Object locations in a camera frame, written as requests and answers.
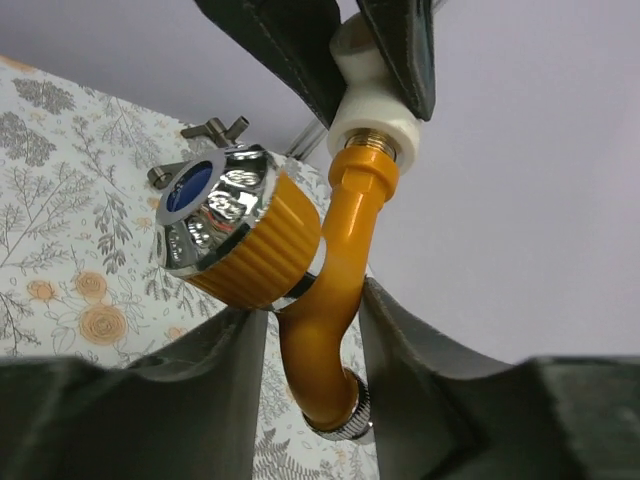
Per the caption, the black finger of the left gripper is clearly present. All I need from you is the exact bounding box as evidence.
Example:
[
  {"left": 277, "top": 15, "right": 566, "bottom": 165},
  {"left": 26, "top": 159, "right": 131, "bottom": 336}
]
[
  {"left": 196, "top": 0, "right": 346, "bottom": 127},
  {"left": 357, "top": 0, "right": 436, "bottom": 121}
]

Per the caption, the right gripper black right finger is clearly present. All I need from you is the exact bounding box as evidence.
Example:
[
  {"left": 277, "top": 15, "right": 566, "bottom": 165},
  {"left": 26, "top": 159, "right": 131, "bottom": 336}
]
[{"left": 359, "top": 279, "right": 639, "bottom": 479}]

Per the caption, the orange faucet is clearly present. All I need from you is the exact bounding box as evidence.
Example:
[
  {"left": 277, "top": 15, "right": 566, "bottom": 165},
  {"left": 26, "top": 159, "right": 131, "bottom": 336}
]
[{"left": 155, "top": 141, "right": 399, "bottom": 441}]

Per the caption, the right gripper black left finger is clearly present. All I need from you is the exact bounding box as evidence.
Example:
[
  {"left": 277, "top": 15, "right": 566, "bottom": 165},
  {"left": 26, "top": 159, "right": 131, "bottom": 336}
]
[{"left": 1, "top": 309, "right": 267, "bottom": 479}]

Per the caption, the floral patterned table mat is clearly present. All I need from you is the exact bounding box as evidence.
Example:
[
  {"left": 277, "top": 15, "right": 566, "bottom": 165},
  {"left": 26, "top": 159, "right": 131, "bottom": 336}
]
[{"left": 1, "top": 59, "right": 379, "bottom": 479}]

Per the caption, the white pipe elbow fitting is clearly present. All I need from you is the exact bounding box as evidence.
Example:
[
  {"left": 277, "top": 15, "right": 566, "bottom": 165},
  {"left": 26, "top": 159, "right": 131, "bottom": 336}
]
[{"left": 327, "top": 13, "right": 420, "bottom": 174}]

